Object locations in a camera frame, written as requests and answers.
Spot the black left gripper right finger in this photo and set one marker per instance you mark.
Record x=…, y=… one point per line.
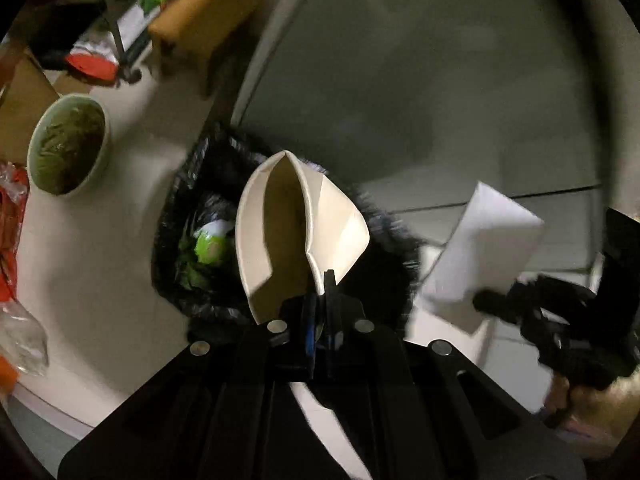
x=344, y=315

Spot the white paper sheet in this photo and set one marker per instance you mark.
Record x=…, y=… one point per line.
x=489, y=248

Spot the red and white package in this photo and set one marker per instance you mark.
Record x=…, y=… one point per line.
x=107, y=50

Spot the clear plastic bag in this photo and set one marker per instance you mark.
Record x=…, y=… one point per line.
x=24, y=342

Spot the crushed white paper cup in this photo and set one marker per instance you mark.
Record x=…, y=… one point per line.
x=293, y=225

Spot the red plastic bag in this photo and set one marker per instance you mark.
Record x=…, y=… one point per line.
x=14, y=195

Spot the right hand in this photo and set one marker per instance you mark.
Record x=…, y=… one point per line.
x=595, y=423

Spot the green bucket with vegetable scraps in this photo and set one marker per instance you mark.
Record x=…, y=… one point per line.
x=69, y=145

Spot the black trash bag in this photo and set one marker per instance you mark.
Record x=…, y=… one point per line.
x=194, y=265

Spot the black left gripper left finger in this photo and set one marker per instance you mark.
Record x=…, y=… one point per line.
x=300, y=314

